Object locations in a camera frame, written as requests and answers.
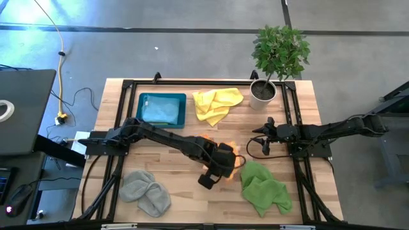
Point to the grey microfiber towel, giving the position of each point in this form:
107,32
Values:
143,191

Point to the black keyboard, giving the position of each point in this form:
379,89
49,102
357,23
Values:
4,185

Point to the white paper sheet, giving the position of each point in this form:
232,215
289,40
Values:
78,145

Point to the black computer mouse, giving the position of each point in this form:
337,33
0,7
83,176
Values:
17,199

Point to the black desk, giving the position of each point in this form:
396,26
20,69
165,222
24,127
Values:
57,151

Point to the orange microfiber towel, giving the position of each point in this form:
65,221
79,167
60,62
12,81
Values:
238,150

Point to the yellow microfiber towel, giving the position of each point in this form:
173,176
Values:
215,102

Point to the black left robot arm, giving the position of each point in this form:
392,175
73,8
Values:
159,137

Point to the blue microfiber towel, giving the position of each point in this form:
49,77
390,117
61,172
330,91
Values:
159,108

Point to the green microfiber towel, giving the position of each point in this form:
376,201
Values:
262,188

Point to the green leafy plant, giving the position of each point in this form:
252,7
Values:
281,51

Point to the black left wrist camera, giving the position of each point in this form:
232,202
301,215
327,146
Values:
208,181

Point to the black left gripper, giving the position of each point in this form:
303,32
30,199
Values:
223,164

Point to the black aluminium table frame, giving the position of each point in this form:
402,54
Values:
121,105

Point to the white tape roll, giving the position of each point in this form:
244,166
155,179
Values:
9,110

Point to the teal plastic bin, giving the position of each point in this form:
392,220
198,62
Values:
139,108

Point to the lime yellow-green microfiber towel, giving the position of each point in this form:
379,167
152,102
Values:
159,123

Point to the dark grey laptop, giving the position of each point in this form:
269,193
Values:
25,108

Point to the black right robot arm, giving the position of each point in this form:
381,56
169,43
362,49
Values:
338,129

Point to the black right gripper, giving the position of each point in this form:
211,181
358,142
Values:
288,133

